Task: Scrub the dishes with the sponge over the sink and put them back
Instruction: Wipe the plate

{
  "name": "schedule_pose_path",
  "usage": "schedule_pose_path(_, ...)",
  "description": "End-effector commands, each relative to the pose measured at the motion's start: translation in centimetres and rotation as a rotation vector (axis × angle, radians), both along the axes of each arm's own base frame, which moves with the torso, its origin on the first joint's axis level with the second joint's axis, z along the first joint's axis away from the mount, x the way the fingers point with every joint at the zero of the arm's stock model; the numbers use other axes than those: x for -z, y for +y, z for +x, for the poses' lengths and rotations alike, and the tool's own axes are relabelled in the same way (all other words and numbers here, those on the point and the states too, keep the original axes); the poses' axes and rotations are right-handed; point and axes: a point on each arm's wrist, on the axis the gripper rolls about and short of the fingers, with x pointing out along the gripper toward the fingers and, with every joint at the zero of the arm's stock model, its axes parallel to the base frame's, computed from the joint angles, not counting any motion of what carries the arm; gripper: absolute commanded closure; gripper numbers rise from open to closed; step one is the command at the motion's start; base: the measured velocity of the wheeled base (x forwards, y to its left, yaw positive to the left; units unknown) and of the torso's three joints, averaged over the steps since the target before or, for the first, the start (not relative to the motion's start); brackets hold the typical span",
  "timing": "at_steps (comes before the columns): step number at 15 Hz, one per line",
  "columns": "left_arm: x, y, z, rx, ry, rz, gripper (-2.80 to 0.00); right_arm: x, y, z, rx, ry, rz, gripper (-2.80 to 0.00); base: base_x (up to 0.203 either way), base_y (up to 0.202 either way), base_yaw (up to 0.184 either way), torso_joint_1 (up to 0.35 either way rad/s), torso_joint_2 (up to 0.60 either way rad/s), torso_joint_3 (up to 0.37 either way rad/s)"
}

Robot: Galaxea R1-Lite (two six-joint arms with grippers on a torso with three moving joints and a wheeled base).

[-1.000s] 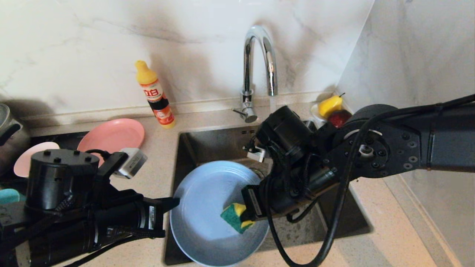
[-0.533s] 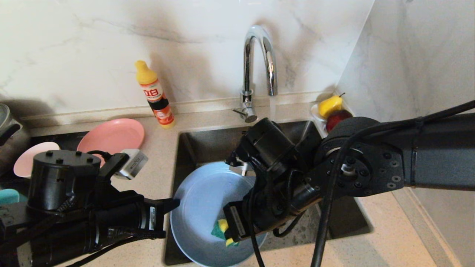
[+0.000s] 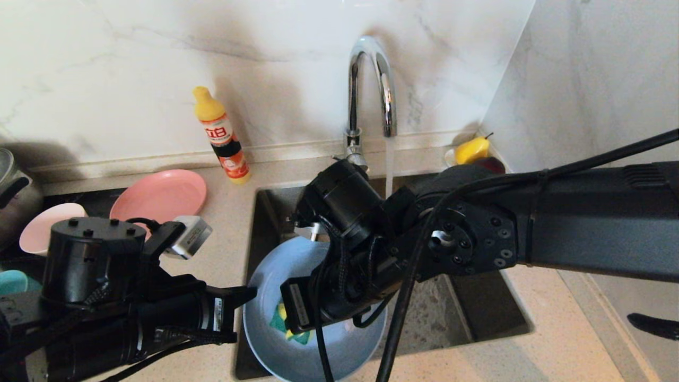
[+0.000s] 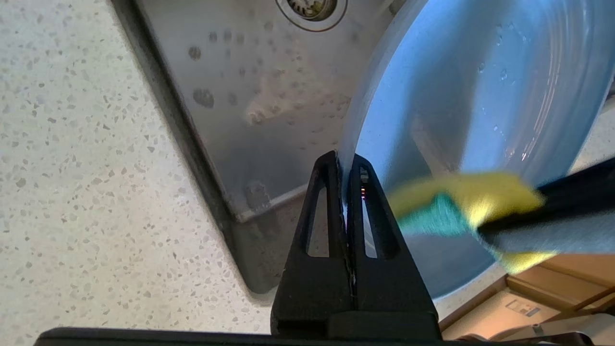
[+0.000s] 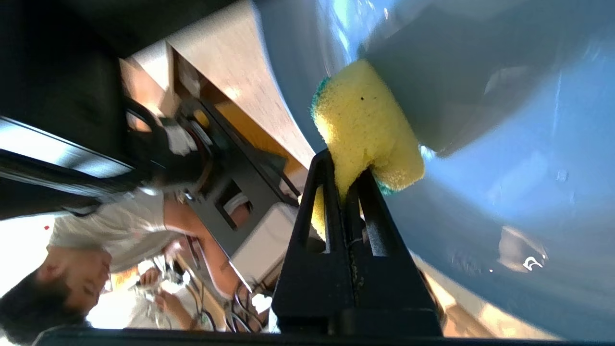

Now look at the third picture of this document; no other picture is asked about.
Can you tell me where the yellow sponge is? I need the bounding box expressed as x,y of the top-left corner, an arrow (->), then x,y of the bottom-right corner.
269,302 -> 311,345

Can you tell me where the light pink bowl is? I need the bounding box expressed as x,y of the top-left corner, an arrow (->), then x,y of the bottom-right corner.
20,203 -> 89,256

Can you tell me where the blue plate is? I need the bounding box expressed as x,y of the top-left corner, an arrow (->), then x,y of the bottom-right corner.
243,236 -> 389,382

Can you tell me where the teal bowl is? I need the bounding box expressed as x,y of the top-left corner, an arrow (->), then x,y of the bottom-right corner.
0,270 -> 30,296

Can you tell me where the salmon pink plate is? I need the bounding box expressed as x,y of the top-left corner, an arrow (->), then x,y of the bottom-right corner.
110,169 -> 208,235

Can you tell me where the chrome gooseneck faucet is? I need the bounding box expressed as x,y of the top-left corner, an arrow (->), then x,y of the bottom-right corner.
334,35 -> 398,166

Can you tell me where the yellow-capped orange dish soap bottle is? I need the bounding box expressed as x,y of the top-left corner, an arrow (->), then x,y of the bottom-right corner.
192,86 -> 251,184

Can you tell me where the stainless steel sink basin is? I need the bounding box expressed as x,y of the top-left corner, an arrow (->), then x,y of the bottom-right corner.
235,171 -> 534,380

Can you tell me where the black induction cooktop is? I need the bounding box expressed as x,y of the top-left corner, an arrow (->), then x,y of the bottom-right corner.
0,187 -> 129,276

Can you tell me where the steel cooking pot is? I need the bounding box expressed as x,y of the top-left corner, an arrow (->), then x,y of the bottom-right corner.
0,149 -> 43,250

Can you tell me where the yellow pear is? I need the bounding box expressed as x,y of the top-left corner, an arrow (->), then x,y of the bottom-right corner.
455,133 -> 493,166

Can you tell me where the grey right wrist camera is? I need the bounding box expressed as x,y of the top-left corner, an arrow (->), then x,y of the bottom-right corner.
294,223 -> 322,242

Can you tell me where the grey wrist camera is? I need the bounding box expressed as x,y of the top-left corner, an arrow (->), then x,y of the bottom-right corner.
164,215 -> 213,260
294,223 -> 322,242

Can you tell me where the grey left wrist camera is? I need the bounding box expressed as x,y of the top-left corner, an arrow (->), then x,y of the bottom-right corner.
164,215 -> 213,260

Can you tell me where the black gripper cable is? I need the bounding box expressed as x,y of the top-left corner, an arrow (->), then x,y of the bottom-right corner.
313,127 -> 679,382

